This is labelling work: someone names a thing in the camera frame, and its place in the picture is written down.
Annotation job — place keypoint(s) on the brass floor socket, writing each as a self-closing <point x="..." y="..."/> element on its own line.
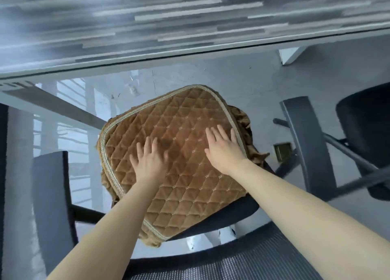
<point x="282" y="152"/>

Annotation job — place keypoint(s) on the brown quilted cushion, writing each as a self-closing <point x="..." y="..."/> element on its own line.
<point x="182" y="130"/>

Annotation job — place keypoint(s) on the person's right hand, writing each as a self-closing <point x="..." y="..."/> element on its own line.
<point x="227" y="155"/>

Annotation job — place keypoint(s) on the striped wooden table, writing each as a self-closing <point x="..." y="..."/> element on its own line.
<point x="152" y="30"/>

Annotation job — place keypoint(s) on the person's left hand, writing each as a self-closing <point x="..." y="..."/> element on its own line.
<point x="149" y="167"/>

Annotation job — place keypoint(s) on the person's white trousers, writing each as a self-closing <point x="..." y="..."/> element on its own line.
<point x="213" y="237"/>

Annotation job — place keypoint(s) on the person's right forearm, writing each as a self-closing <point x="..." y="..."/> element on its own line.
<point x="304" y="216"/>

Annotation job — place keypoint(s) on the black office chair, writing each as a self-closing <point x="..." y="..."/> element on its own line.
<point x="365" y="121"/>
<point x="51" y="197"/>

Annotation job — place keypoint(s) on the person's left forearm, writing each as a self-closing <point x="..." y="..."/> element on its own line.
<point x="106" y="228"/>

